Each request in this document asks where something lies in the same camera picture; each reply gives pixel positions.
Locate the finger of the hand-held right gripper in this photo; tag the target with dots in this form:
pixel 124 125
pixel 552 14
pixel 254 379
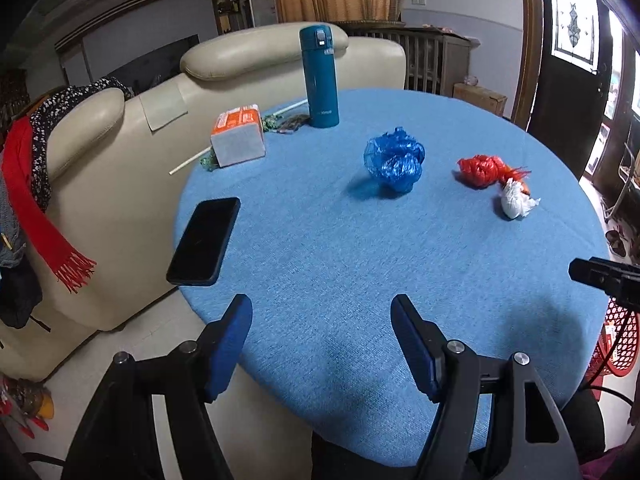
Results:
pixel 600 274

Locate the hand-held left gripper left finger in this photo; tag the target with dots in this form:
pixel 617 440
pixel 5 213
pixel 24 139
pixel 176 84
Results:
pixel 227 350

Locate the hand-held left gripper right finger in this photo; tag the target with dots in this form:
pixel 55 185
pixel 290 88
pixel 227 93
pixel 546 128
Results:
pixel 415 350

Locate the red plastic mesh basket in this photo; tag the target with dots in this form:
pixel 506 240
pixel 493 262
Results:
pixel 625 355

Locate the white tissue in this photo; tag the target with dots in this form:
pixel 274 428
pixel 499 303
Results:
pixel 515 205

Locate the red plastic bag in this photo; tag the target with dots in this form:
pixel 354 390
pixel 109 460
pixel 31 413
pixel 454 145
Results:
pixel 480 171

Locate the blue plastic bag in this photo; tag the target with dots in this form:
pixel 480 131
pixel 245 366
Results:
pixel 395 165

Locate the pair of dark slippers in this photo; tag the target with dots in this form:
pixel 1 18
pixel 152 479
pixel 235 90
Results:
pixel 617 242

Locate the black smartphone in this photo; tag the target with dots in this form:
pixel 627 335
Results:
pixel 205 240

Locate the blue tablecloth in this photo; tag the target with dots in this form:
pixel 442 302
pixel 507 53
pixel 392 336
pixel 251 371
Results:
pixel 325 235

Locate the dark door with glass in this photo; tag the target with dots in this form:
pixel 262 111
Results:
pixel 565 110

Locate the cream leather sofa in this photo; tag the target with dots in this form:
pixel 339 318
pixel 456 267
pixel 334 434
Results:
pixel 125 200

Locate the green patterned packet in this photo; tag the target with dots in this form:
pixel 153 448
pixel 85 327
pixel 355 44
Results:
pixel 287 123
pixel 207 160

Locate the person's purple clothing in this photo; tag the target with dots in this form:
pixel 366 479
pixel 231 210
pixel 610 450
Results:
pixel 615 465

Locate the colourful floor toy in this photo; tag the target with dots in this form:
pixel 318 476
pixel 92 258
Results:
pixel 30 402

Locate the orange and white box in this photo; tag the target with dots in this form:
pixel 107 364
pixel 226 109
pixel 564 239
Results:
pixel 237 142

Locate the small brown cardboard box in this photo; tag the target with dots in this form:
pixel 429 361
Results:
pixel 480 99

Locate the pile of hanging clothes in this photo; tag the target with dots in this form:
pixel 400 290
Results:
pixel 17 290

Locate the beige patch on sofa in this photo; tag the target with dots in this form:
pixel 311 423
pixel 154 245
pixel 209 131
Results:
pixel 162 105

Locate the white stick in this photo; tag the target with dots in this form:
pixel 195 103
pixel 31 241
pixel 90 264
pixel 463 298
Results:
pixel 295 105

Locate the black floral scarf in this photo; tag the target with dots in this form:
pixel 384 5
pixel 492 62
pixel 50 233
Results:
pixel 40 170

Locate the red fringed scarf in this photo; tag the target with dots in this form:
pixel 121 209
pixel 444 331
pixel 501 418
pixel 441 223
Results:
pixel 25 185

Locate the wooden baby crib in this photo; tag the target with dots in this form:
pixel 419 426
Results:
pixel 435 60

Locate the teal thermos bottle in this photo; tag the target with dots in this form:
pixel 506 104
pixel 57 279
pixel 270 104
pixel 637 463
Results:
pixel 320 80

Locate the black television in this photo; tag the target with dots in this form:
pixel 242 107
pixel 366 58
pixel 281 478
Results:
pixel 150 67

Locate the metal frame chair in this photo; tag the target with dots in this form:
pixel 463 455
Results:
pixel 627 170

